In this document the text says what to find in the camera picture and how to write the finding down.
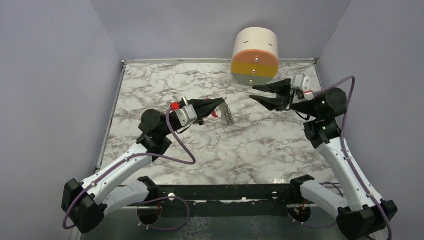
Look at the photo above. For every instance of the black mounting rail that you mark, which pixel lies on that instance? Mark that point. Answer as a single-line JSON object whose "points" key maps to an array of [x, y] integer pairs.
{"points": [[237, 200]]}

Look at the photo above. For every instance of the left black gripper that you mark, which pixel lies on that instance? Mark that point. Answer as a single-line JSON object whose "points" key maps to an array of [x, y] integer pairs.
{"points": [[205, 108]]}

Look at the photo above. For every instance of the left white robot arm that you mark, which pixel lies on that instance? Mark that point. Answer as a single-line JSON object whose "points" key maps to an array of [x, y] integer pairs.
{"points": [[87, 202]]}

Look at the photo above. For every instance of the round pastel drawer cabinet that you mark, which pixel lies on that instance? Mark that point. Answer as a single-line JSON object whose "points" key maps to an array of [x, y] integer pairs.
{"points": [[255, 58]]}

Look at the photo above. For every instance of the red keychain with metal chain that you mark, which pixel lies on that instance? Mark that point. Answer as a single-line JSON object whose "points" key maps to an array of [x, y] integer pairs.
{"points": [[223, 112]]}

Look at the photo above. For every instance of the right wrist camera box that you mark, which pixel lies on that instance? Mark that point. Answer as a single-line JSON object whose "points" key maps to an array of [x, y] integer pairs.
{"points": [[301, 86]]}

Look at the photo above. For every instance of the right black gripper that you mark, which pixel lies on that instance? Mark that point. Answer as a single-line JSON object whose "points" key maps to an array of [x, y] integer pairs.
{"points": [[282, 87]]}

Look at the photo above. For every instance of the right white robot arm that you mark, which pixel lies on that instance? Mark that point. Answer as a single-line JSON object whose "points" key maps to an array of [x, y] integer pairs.
{"points": [[360, 211]]}

